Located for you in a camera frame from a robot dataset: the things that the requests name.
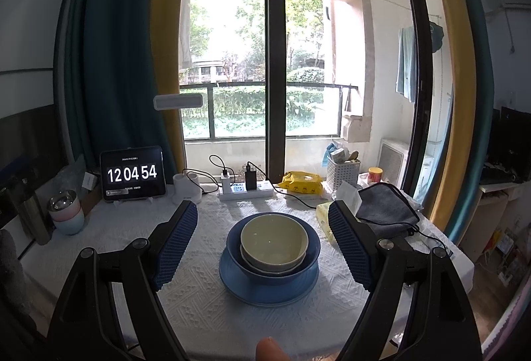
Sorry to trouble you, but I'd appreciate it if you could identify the tablet showing clock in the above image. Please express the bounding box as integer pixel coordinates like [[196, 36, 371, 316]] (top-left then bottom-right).
[[100, 145, 166, 203]]

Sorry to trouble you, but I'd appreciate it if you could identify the hanging teal garment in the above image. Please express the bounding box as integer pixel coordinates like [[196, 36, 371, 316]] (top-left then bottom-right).
[[428, 21, 444, 53]]

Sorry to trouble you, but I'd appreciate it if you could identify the dark window frame post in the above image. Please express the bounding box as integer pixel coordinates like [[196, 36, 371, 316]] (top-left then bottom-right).
[[265, 0, 288, 183]]

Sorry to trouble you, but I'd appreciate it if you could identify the cardboard box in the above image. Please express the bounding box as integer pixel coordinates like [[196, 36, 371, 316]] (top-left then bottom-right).
[[83, 189, 105, 216]]

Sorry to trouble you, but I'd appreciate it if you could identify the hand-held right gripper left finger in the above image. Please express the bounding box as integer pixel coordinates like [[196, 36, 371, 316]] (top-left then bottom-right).
[[46, 201, 199, 361]]

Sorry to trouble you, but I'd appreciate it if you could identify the pink steel-lined cup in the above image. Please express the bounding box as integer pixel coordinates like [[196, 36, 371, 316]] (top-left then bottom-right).
[[47, 191, 84, 223]]

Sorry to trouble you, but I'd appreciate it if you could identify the light blue cup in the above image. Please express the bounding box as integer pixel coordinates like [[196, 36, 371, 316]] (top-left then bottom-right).
[[52, 216, 86, 236]]

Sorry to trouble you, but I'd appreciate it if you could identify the white tablet stand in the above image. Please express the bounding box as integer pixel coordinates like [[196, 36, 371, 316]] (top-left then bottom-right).
[[111, 196, 162, 205]]

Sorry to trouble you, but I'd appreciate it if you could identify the balcony railing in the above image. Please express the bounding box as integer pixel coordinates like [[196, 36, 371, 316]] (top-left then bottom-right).
[[179, 82, 359, 139]]

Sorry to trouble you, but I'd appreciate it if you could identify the teal curtain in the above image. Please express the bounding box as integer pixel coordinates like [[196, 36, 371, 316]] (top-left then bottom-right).
[[54, 0, 175, 187], [446, 0, 498, 258]]

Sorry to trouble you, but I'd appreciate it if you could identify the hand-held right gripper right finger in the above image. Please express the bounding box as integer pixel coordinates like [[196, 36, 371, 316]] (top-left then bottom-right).
[[328, 200, 484, 361]]

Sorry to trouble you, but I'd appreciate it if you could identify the dark grey cloth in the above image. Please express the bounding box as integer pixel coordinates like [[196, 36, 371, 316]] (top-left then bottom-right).
[[356, 182, 420, 228]]

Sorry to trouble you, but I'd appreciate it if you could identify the white textured tablecloth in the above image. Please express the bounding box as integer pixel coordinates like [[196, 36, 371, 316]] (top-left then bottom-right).
[[21, 178, 476, 361]]

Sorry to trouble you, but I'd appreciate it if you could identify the steel thermos bottle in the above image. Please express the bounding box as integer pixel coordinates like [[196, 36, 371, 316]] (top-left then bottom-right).
[[17, 178, 53, 246]]

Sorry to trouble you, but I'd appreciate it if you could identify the blue bowl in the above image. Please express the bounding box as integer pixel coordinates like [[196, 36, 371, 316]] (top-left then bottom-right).
[[226, 213, 321, 287]]

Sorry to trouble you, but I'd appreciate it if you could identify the white plastic basket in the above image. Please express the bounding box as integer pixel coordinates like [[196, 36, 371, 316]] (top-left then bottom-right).
[[326, 157, 360, 192]]

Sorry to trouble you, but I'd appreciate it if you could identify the yellow tissue pack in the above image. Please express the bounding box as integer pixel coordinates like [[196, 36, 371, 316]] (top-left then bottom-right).
[[316, 201, 339, 245]]

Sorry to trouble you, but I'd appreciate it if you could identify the hanging light blue towel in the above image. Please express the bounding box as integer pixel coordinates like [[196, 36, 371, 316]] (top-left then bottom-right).
[[395, 26, 418, 103]]

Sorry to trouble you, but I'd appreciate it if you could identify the person's right hand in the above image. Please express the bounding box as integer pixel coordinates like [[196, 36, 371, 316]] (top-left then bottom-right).
[[254, 337, 291, 361]]

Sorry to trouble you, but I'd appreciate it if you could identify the white side cabinet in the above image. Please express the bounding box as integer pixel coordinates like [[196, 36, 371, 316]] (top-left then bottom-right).
[[477, 182, 523, 262]]

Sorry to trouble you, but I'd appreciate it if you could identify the black charging cable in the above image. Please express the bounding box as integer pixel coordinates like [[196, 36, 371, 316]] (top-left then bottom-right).
[[247, 161, 322, 210], [183, 154, 227, 196]]

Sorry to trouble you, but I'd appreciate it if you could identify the white power strip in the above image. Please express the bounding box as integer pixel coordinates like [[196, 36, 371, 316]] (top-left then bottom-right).
[[218, 182, 275, 202]]

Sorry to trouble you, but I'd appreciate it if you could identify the light blue plate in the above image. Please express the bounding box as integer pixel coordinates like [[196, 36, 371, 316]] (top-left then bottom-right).
[[218, 249, 320, 307]]

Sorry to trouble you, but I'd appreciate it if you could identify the yellow wet wipes pack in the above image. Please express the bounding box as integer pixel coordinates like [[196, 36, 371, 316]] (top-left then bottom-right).
[[276, 171, 324, 196]]

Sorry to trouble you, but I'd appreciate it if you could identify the black monitor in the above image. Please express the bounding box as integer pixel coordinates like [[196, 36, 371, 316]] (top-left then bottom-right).
[[490, 107, 531, 184]]

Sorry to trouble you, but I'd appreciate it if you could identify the cream ridged bowl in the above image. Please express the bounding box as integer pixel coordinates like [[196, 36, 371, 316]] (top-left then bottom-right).
[[240, 213, 310, 267]]

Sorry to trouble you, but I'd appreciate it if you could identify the white wall air conditioner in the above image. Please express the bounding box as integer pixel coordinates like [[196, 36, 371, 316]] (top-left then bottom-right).
[[483, 0, 531, 15]]

